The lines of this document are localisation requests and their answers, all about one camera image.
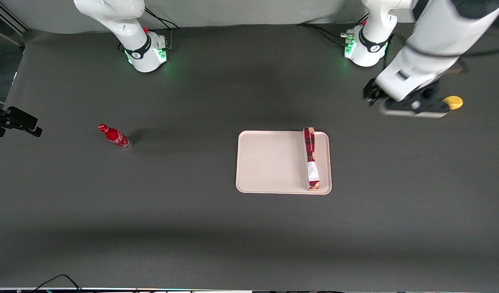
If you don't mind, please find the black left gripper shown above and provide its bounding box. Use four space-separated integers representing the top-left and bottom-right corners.
363 78 442 107

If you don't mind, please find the red cookie box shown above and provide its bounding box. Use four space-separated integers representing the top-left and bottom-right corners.
302 127 321 192

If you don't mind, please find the pale pink plastic tray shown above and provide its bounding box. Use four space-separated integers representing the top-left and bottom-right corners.
235 130 332 195

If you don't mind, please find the yellow lemon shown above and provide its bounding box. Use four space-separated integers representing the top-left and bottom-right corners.
441 96 464 110

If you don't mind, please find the red cola bottle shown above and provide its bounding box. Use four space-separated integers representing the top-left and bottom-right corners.
98 123 133 151

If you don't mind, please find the dark grey table mat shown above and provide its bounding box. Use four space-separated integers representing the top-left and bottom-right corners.
0 15 499 292

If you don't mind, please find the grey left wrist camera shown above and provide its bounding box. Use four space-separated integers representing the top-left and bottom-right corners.
380 98 451 119

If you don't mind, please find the black left arm base cable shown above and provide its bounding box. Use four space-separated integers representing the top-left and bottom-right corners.
296 22 355 48

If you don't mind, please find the black arm base cable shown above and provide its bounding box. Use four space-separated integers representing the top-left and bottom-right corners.
296 22 355 48
144 6 180 52

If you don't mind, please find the aluminium frame profile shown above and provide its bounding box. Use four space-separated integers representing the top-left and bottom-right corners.
0 0 31 34

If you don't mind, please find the black cable at table edge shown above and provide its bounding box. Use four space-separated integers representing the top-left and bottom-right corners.
31 273 84 293

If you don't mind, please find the black right arm base cable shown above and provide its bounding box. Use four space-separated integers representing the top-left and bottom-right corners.
144 6 180 52

